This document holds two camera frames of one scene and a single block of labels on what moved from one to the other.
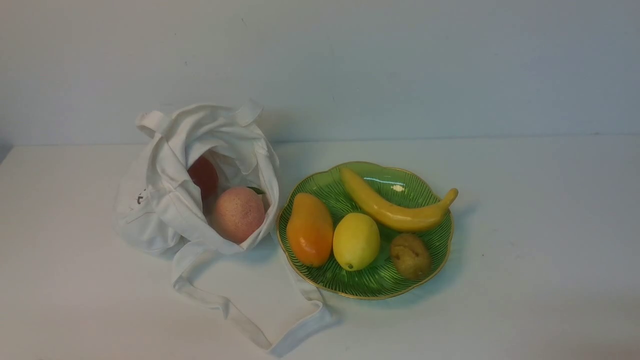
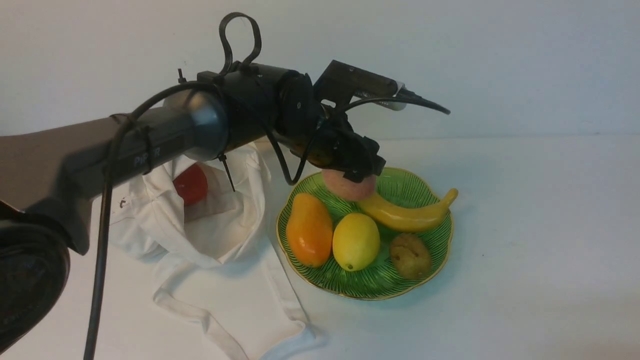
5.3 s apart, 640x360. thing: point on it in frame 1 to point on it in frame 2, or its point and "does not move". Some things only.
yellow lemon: [356, 241] does not move
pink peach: [239, 214] to [345, 189]
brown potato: [411, 257] does not move
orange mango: [310, 230] does not move
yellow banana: [409, 220] does not move
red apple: [204, 173] to [192, 185]
